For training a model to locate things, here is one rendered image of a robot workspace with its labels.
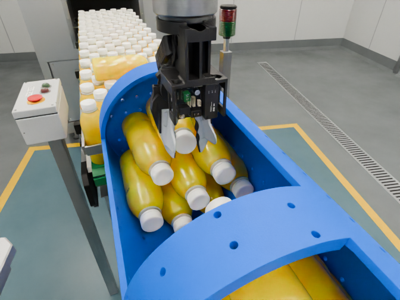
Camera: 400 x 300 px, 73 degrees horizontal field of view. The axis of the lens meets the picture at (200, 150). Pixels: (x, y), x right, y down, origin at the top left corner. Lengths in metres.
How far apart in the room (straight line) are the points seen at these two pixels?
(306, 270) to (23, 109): 0.71
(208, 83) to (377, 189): 2.15
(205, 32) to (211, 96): 0.08
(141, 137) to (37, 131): 0.37
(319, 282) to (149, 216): 0.27
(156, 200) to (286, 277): 0.29
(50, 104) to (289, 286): 0.69
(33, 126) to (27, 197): 1.52
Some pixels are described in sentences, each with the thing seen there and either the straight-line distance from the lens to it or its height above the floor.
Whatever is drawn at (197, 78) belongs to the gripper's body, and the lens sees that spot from 0.32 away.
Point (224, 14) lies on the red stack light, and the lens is 1.08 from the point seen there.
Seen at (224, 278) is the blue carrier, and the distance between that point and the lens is 0.22.
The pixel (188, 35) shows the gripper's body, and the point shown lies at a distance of 0.31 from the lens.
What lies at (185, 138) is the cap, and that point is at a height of 1.17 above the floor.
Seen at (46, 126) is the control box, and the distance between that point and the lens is 0.81.
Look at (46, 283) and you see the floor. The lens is 1.79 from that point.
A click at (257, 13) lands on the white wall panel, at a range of 5.04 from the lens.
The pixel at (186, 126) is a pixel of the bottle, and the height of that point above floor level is 1.17.
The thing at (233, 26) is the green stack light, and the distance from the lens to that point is 1.09.
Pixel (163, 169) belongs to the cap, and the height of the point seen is 1.11.
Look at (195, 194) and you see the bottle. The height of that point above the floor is 1.08.
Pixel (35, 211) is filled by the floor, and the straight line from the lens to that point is 2.18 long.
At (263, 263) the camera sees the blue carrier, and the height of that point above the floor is 1.23.
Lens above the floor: 1.41
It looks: 36 degrees down
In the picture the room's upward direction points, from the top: straight up
